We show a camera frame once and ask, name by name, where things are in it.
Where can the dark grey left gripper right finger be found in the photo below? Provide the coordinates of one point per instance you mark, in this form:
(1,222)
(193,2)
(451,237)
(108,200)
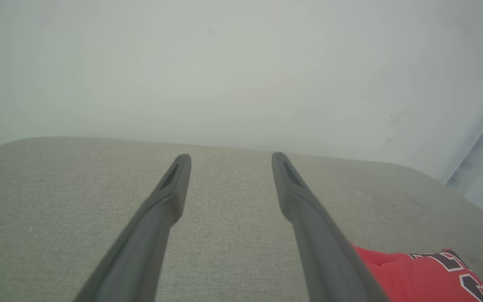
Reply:
(321,251)

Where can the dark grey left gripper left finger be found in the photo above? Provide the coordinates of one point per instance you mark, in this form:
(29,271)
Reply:
(141,251)

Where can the red jersey garment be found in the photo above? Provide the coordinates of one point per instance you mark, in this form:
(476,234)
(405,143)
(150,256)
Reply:
(413,277)

